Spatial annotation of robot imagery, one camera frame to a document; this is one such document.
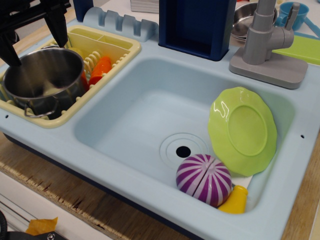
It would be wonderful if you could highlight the green cutting board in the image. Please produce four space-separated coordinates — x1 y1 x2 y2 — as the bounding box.
272 35 320 65

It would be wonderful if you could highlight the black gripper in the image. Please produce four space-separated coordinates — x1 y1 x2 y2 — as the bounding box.
0 0 71 67

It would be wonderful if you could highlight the blue plastic cup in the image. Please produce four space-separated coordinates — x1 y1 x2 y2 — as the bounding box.
275 2 310 31

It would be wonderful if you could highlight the dark blue plastic box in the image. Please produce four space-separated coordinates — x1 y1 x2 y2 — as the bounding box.
158 0 237 62

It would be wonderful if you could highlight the cream dish drying rack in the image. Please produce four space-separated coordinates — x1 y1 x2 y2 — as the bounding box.
0 25 141 129

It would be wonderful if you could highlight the yellow toy bottle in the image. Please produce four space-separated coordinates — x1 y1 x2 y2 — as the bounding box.
218 185 249 215

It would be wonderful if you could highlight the green plastic plate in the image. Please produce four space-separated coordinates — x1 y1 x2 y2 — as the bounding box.
208 87 278 177

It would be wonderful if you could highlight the grey striped box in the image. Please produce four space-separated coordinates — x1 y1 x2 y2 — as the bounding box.
130 0 159 14

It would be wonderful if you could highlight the orange tape piece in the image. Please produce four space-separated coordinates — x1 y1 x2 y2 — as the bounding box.
25 217 59 236

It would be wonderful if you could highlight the stainless steel pot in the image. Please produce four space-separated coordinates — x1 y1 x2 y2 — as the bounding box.
3 47 89 120

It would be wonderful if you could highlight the grey toy faucet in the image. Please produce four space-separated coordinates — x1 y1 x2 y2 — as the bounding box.
229 0 308 89

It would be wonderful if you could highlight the orange toy cup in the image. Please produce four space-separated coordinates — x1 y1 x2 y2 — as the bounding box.
88 56 112 85

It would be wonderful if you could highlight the purple striped toy onion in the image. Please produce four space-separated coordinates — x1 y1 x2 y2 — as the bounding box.
175 154 232 208

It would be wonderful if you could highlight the stainless steel bowl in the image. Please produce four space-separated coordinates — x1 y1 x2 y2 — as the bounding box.
230 1 279 44

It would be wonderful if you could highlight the white board in sink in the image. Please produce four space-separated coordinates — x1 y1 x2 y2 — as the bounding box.
232 175 253 189

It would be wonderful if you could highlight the black cable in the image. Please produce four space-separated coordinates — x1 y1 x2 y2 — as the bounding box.
0 209 8 236

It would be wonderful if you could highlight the light blue toy sink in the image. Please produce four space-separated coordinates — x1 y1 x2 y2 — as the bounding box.
0 6 320 240

